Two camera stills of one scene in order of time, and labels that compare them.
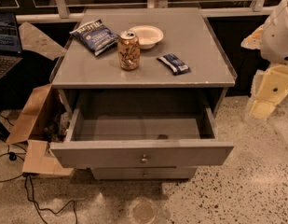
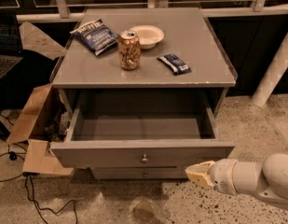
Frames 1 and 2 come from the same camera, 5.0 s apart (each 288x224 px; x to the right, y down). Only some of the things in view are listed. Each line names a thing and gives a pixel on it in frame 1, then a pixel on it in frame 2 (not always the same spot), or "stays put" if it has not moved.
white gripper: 278,41 -> 222,175
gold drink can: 130,50 stays put
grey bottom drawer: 145,173 stays put
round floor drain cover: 144,212 stays put
